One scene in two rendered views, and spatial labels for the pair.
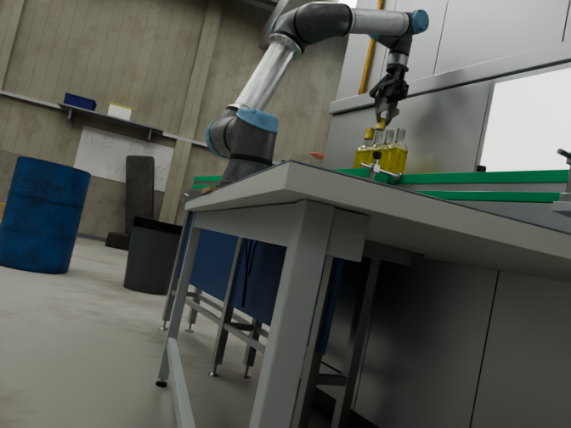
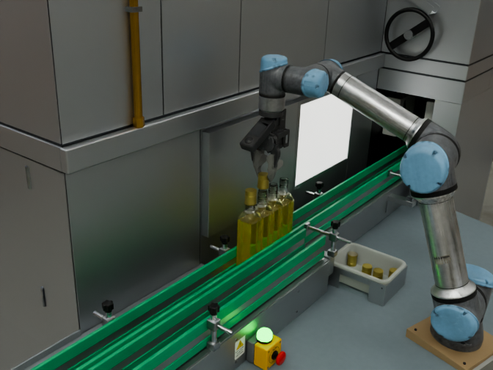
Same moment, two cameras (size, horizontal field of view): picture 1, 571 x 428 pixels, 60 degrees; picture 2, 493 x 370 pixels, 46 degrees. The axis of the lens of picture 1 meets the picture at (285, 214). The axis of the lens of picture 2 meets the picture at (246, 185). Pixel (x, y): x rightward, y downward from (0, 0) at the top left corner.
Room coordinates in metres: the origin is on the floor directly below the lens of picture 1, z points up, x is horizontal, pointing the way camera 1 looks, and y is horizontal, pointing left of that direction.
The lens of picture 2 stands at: (2.49, 1.18, 1.86)
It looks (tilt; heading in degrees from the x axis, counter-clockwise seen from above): 24 degrees down; 246
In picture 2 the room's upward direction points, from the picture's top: 2 degrees clockwise
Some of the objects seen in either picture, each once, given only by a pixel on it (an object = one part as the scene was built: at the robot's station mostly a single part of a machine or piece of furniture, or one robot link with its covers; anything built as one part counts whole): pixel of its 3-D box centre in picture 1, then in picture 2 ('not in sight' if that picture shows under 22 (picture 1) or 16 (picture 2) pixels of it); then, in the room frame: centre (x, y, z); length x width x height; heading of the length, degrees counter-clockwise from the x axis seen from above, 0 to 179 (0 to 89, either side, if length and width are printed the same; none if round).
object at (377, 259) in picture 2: not in sight; (365, 271); (1.42, -0.24, 0.80); 0.22 x 0.17 x 0.09; 120
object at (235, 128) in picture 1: (253, 133); (469, 290); (1.33, 0.13, 0.94); 0.13 x 0.12 x 0.14; 36
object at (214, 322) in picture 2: not in sight; (220, 331); (2.06, 0.07, 0.94); 0.07 x 0.04 x 0.13; 120
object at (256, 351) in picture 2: not in sight; (264, 350); (1.91, 0.00, 0.79); 0.07 x 0.07 x 0.07; 30
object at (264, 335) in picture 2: not in sight; (264, 334); (1.91, 0.00, 0.84); 0.05 x 0.05 x 0.03
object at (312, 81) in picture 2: (386, 30); (308, 81); (1.71, -0.22, 1.48); 0.11 x 0.11 x 0.08; 36
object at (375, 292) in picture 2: not in sight; (358, 271); (1.43, -0.26, 0.79); 0.27 x 0.17 x 0.08; 120
